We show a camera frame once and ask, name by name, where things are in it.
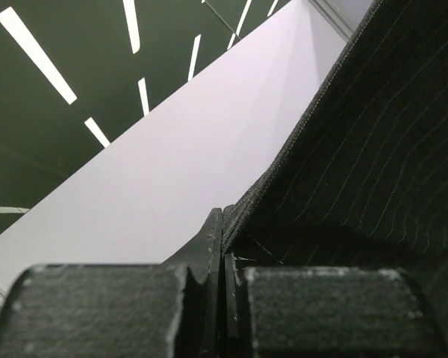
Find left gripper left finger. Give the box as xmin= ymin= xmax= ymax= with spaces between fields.
xmin=0 ymin=208 xmax=223 ymax=357

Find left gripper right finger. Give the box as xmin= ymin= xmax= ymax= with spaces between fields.
xmin=224 ymin=254 xmax=448 ymax=357

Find dark pinstriped long sleeve shirt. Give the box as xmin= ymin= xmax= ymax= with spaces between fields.
xmin=223 ymin=1 xmax=448 ymax=344

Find right aluminium corner post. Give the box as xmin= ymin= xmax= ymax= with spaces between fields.
xmin=309 ymin=0 xmax=354 ymax=41

